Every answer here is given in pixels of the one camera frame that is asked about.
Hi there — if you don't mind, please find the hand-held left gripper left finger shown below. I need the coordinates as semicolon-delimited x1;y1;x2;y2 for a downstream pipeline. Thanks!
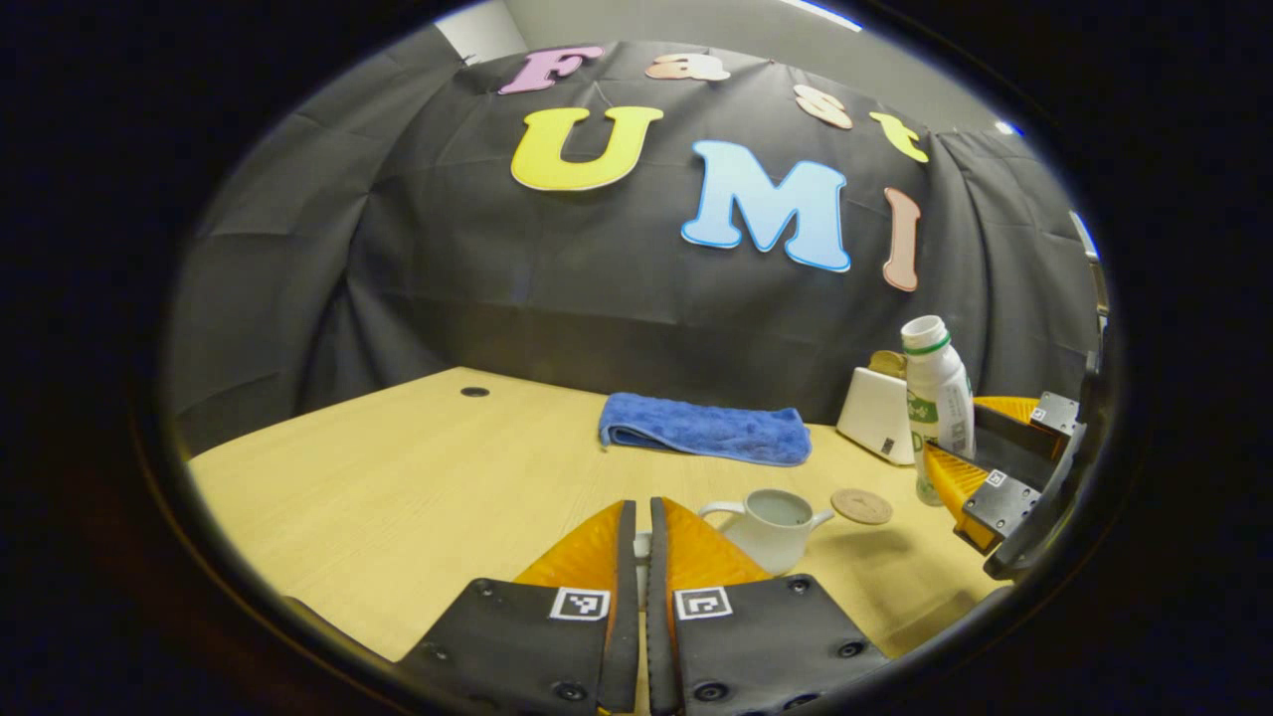
398;500;640;715

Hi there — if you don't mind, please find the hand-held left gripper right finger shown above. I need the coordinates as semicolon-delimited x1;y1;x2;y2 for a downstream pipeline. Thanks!
646;497;889;715

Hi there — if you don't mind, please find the white plastic water bottle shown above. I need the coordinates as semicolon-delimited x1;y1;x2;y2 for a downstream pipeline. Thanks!
901;315;978;507

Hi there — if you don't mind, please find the white ceramic teacup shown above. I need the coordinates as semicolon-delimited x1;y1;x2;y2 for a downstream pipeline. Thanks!
698;488;836;576

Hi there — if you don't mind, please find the white toaster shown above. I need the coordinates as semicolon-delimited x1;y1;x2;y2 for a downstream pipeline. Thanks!
836;367;918;466

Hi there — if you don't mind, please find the blue towel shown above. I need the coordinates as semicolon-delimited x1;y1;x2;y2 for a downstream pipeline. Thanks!
599;392;814;467

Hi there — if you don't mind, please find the black backdrop cloth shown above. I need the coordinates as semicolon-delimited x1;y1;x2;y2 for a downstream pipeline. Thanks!
164;25;1110;458

